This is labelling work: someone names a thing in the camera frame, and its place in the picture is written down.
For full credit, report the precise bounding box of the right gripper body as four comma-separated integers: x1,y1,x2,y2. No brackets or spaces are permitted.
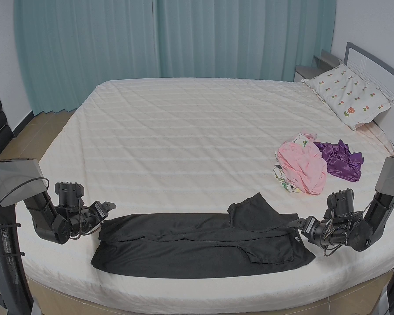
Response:
300,217,331,247

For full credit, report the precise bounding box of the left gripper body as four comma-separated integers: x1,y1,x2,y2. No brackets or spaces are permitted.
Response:
84,201,108,231

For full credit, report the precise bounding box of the black T-shirt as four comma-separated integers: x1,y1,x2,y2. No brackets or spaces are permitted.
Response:
91,192,316,280

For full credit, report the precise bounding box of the white printed garment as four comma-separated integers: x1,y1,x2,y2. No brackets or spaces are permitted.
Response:
271,164,303,193

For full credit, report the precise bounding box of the pink garment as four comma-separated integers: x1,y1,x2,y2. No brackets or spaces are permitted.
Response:
276,141,328,196

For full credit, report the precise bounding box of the purple garment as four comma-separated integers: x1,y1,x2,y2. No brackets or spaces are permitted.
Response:
313,139,364,183

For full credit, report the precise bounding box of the bed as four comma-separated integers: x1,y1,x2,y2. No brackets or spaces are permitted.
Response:
15,41,394,304

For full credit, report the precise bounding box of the white printed pillow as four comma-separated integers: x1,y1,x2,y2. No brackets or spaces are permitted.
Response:
301,64,392,131

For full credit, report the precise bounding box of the grey bedside table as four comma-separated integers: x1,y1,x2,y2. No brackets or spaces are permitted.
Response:
295,49,343,83

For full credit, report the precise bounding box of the blue-green curtain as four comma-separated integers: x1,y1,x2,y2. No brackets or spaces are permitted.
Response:
14,0,161,117
156,0,337,83

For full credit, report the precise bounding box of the black cable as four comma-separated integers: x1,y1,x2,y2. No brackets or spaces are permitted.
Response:
322,241,343,257
69,228,100,240
0,177,50,207

